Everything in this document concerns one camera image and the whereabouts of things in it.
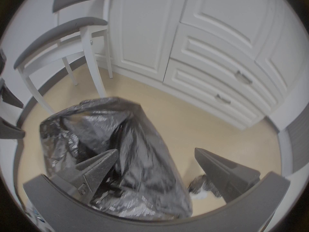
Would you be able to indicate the grey curtain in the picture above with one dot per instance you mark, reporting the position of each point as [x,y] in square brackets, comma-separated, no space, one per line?
[295,148]

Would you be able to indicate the white wardrobe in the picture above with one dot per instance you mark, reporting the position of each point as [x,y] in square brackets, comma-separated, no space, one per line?
[193,32]

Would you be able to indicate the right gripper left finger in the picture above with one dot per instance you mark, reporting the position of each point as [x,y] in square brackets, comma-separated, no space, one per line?
[94,175]

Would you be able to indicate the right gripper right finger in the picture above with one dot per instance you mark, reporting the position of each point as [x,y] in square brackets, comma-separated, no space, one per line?
[227,177]

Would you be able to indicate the black plastic bag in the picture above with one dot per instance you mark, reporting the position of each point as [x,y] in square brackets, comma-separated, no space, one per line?
[144,153]

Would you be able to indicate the white printed wrapper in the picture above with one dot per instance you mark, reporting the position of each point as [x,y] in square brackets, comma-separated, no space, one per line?
[200,195]

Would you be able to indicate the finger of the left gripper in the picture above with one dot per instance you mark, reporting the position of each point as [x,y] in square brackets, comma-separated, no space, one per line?
[9,95]
[10,130]

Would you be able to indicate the crumpled black plastic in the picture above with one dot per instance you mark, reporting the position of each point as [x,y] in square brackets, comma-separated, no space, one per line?
[200,184]

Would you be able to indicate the white chair grey seat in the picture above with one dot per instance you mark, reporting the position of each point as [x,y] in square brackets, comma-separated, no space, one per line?
[60,30]

